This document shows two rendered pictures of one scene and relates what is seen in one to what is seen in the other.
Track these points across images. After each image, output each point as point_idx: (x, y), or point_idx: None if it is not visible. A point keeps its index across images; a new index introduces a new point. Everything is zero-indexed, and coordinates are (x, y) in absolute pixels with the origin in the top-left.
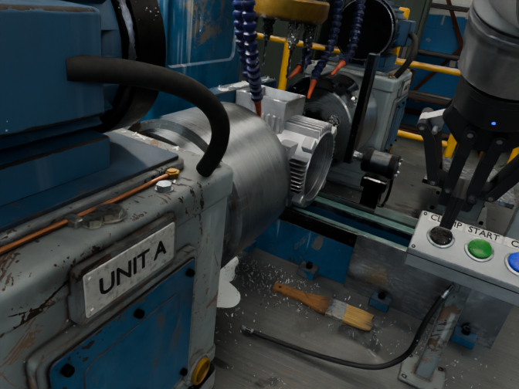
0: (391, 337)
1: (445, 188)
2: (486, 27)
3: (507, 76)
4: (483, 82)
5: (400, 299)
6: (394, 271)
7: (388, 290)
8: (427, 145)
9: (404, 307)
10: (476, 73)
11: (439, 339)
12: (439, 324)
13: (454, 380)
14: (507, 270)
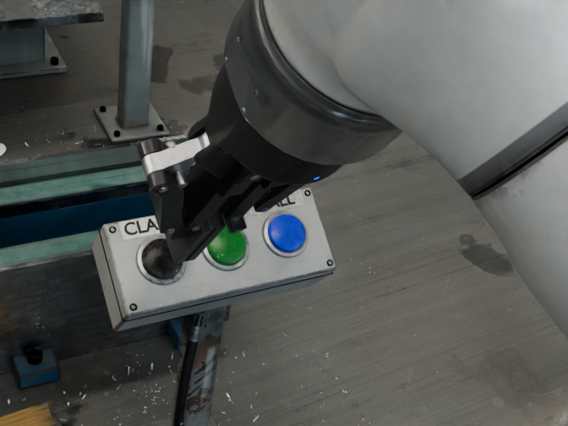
0: (102, 420)
1: (192, 227)
2: (328, 102)
3: (361, 147)
4: (317, 155)
5: (68, 340)
6: (38, 304)
7: (41, 339)
8: (168, 200)
9: (79, 346)
10: (304, 147)
11: (201, 391)
12: (195, 374)
13: (227, 417)
14: (277, 257)
